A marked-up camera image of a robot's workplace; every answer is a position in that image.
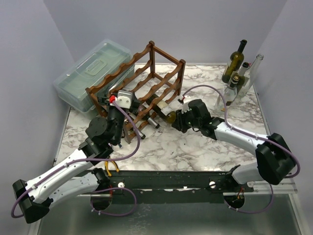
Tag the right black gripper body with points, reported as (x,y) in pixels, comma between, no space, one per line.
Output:
(182,121)

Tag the green bottle grey label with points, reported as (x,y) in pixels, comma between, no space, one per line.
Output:
(148,117)

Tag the green bottle cream label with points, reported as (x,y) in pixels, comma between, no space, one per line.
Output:
(165,111)

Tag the clear square glass bottle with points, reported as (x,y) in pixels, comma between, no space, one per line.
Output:
(229,95)

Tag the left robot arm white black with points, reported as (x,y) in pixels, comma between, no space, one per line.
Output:
(35,197)

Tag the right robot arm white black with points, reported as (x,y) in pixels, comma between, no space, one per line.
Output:
(273,157)

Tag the brown wooden wine rack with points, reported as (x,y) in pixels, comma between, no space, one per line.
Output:
(140,77)

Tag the tall clear glass bottle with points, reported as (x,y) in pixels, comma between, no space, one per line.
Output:
(250,75)

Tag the tall dark green bottle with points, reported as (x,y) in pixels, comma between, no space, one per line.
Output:
(234,62)

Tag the green bottle white neck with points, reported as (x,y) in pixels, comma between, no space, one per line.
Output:
(240,73)

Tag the translucent green plastic storage box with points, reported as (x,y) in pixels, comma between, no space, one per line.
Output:
(103,59)

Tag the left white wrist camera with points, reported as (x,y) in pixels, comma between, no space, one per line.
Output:
(122,98)

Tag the black front mounting rail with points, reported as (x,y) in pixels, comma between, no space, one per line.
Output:
(164,187)

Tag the yellow handled pliers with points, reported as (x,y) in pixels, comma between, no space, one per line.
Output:
(111,166)

